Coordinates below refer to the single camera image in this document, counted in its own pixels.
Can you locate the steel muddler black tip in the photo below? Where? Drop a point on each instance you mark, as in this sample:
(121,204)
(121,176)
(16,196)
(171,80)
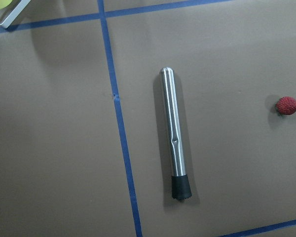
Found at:
(179,179)

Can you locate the red strawberry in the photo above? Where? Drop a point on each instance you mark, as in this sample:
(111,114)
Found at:
(286,106)

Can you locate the white wire cup rack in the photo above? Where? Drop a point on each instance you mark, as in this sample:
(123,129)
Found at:
(11,12)

